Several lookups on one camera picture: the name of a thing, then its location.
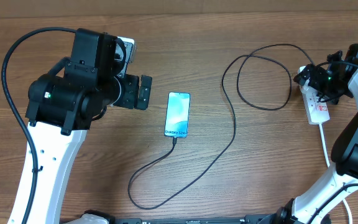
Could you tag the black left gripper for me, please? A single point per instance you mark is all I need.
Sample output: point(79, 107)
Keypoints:
point(132, 83)

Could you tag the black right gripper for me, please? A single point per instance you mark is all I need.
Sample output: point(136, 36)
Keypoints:
point(316, 73)

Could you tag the Samsung Galaxy smartphone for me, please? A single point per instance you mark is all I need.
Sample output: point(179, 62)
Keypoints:
point(177, 115)

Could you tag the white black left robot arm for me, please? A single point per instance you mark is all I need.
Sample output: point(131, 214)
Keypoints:
point(63, 103)

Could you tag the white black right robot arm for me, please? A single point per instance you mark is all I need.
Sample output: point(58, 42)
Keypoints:
point(341, 178)

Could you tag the white power strip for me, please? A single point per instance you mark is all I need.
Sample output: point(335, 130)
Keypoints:
point(316, 112)

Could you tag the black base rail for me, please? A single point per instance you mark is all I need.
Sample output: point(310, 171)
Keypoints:
point(93, 216)

